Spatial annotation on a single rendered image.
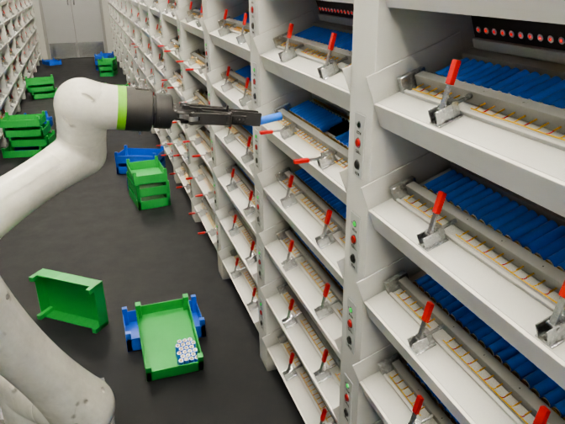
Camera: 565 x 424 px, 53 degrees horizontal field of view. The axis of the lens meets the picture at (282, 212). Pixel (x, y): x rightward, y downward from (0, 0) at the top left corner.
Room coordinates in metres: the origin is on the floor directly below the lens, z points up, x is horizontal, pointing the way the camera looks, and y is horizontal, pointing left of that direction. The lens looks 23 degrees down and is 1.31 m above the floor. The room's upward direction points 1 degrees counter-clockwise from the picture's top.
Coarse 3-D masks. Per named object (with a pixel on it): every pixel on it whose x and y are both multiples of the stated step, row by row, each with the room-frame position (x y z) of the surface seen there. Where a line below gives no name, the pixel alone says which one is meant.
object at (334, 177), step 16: (288, 96) 1.67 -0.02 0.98; (304, 96) 1.68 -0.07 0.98; (272, 112) 1.65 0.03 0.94; (272, 128) 1.58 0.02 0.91; (288, 144) 1.42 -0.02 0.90; (304, 144) 1.38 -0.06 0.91; (336, 160) 1.23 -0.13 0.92; (320, 176) 1.21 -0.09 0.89; (336, 176) 1.15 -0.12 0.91; (336, 192) 1.14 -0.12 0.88
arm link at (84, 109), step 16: (80, 80) 1.14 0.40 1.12; (64, 96) 1.11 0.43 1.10; (80, 96) 1.11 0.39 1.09; (96, 96) 1.13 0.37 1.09; (112, 96) 1.14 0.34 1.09; (64, 112) 1.10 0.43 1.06; (80, 112) 1.10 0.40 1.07; (96, 112) 1.12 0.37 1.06; (112, 112) 1.13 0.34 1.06; (64, 128) 1.12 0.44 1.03; (80, 128) 1.12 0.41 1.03; (96, 128) 1.13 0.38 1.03; (112, 128) 1.15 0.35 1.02; (80, 144) 1.14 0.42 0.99; (96, 144) 1.16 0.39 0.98
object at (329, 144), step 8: (288, 112) 1.59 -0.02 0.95; (288, 120) 1.55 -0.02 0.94; (296, 120) 1.50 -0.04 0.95; (304, 128) 1.42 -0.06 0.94; (312, 128) 1.41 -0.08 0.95; (312, 136) 1.38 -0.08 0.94; (320, 136) 1.33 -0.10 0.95; (320, 144) 1.32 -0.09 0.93; (328, 144) 1.28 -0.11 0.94; (336, 144) 1.26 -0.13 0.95; (344, 152) 1.20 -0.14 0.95; (344, 160) 1.20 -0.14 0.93; (344, 168) 1.16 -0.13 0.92
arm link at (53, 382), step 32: (0, 288) 0.77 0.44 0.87; (0, 320) 0.75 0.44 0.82; (32, 320) 0.83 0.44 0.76; (0, 352) 0.76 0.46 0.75; (32, 352) 0.80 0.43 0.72; (64, 352) 0.88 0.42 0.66; (32, 384) 0.80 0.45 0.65; (64, 384) 0.84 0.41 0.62; (96, 384) 0.91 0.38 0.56; (64, 416) 0.84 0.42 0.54; (96, 416) 0.88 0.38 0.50
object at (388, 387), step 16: (384, 352) 0.99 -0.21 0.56; (368, 368) 0.98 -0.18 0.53; (384, 368) 0.97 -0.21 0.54; (400, 368) 0.95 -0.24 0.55; (368, 384) 0.96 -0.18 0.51; (384, 384) 0.95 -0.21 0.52; (400, 384) 0.94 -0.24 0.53; (416, 384) 0.90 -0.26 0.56; (368, 400) 0.96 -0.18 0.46; (384, 400) 0.91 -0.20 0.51; (400, 400) 0.90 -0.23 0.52; (416, 400) 0.82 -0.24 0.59; (432, 400) 0.85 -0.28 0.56; (384, 416) 0.87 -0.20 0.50; (400, 416) 0.86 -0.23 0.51; (416, 416) 0.84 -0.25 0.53; (432, 416) 0.82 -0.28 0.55; (448, 416) 0.82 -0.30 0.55
